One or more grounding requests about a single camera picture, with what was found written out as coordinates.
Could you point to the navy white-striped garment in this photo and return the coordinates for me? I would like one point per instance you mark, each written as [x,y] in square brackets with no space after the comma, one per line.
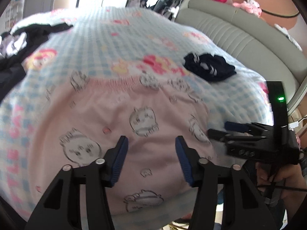
[208,67]

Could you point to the person's right hand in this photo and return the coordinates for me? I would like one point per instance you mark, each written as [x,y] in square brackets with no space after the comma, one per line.
[290,175]

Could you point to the white garment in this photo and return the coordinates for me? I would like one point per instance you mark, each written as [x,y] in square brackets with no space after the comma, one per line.
[13,44]

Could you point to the black top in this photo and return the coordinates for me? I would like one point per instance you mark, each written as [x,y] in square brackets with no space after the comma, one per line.
[48,30]

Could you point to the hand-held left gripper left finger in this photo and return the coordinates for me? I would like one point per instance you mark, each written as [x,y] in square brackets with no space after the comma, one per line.
[119,163]

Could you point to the white shelf rack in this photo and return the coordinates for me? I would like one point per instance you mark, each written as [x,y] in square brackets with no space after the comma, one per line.
[12,12]

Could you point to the black pants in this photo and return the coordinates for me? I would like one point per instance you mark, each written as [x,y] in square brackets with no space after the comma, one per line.
[9,76]

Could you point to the blue checked cat print blanket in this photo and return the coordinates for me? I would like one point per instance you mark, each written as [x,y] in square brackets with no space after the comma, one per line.
[108,40]

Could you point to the pink white plush toy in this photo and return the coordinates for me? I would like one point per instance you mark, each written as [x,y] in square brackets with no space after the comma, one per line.
[247,6]

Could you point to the pink printed pajama pants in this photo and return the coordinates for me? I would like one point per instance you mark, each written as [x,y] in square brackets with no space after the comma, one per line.
[108,115]

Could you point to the grey padded headboard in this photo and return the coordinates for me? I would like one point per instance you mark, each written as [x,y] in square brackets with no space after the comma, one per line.
[239,33]

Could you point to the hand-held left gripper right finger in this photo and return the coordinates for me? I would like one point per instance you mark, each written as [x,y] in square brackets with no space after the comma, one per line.
[185,163]

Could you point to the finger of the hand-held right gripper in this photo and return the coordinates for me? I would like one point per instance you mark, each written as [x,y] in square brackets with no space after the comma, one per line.
[217,133]
[236,125]

